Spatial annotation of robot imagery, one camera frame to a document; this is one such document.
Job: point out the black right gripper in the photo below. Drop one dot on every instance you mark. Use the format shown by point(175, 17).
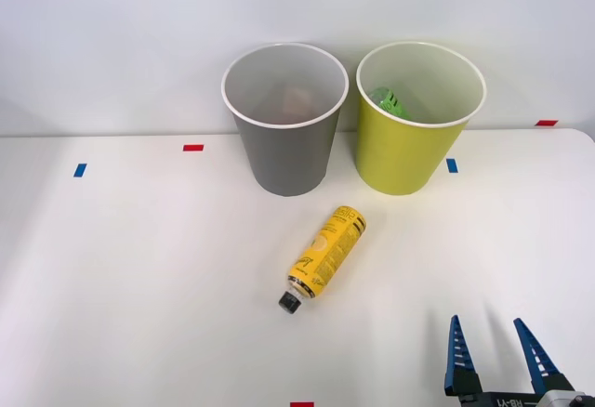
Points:
point(502, 401)

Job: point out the green plastic bottle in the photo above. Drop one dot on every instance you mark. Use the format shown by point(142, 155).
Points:
point(389, 100)

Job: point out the yellow plastic bottle black cap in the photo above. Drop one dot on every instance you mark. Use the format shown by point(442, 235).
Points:
point(327, 251)

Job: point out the grey plastic waste bin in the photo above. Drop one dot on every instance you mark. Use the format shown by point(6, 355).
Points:
point(288, 161)

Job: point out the pale pink can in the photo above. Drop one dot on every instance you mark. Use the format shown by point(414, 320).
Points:
point(295, 100)

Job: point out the yellow-green plastic waste bin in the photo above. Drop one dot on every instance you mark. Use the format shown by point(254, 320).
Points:
point(400, 156)

